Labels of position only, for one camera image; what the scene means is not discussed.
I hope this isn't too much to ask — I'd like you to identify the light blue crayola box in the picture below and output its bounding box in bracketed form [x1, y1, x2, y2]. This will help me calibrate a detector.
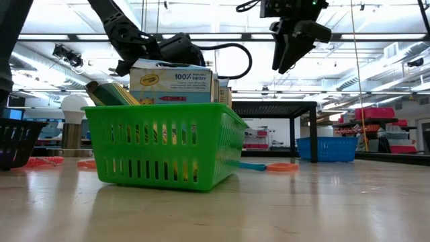
[129, 58, 221, 106]

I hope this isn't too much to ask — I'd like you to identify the black rig-mounted camera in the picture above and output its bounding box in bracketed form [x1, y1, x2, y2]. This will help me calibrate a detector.
[52, 43, 85, 69]
[406, 56, 425, 68]

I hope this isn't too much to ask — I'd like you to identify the black metal rig frame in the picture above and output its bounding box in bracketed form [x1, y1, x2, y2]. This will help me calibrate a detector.
[354, 151, 430, 167]

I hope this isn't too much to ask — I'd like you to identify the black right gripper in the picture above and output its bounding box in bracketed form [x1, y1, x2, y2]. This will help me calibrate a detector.
[260, 0, 333, 75]

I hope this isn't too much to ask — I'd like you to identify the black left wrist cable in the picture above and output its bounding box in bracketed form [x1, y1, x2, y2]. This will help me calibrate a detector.
[198, 42, 253, 81]

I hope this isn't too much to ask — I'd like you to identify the black plastic basket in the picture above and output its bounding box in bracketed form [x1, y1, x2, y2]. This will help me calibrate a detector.
[0, 118, 48, 171]

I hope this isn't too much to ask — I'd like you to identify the blue plastic basket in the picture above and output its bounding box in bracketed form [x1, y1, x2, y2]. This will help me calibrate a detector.
[296, 136, 359, 163]

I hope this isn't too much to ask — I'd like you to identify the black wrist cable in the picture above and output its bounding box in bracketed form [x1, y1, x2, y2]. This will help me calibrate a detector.
[198, 42, 253, 81]
[234, 0, 263, 13]

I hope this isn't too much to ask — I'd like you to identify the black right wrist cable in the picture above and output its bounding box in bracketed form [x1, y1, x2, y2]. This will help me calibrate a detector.
[234, 0, 263, 13]

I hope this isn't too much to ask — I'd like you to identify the black perforated metal stand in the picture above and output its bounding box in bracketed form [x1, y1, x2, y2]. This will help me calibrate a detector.
[230, 100, 319, 164]

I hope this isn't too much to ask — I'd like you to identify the white rack with red bins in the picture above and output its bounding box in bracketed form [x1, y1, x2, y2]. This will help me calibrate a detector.
[242, 127, 275, 151]

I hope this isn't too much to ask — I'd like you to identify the white bulb brass lamp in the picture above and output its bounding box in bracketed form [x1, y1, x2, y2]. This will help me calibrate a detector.
[46, 93, 93, 158]

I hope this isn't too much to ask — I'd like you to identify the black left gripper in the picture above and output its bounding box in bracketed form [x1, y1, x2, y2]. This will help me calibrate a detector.
[157, 32, 206, 67]

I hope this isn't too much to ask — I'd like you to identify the green plastic basket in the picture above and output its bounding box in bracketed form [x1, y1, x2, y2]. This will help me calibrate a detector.
[81, 102, 250, 192]

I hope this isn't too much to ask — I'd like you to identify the yellow green Crayola crayon box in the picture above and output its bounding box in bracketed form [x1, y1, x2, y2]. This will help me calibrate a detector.
[218, 86, 233, 109]
[84, 79, 141, 108]

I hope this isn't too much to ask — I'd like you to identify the overhead LED light bar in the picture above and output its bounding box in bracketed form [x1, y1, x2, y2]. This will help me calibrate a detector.
[18, 32, 430, 44]

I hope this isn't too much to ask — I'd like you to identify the red storage bin rack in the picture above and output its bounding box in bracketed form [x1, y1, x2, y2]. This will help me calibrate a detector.
[332, 106, 419, 155]

